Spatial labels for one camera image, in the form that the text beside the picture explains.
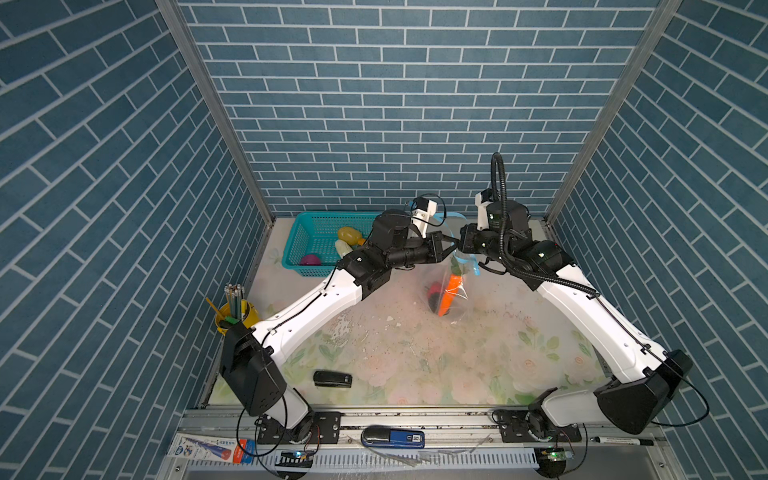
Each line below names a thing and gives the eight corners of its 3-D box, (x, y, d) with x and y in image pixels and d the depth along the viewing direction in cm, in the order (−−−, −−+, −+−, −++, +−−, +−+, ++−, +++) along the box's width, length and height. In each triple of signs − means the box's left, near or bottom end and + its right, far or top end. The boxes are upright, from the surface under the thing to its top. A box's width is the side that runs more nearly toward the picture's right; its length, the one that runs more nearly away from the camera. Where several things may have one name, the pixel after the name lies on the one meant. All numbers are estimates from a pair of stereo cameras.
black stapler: (314, 387, 82) (312, 383, 79) (317, 374, 84) (314, 370, 81) (351, 387, 82) (350, 383, 79) (353, 374, 84) (351, 370, 81)
